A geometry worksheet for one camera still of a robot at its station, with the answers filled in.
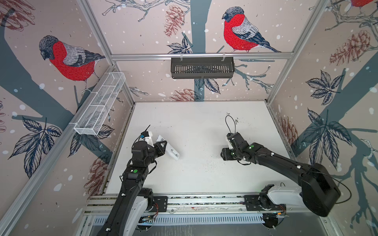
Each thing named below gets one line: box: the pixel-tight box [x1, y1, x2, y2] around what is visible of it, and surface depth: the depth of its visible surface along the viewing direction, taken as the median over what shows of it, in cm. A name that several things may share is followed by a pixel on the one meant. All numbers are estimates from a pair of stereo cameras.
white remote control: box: [156, 134, 180, 161], surface depth 82 cm
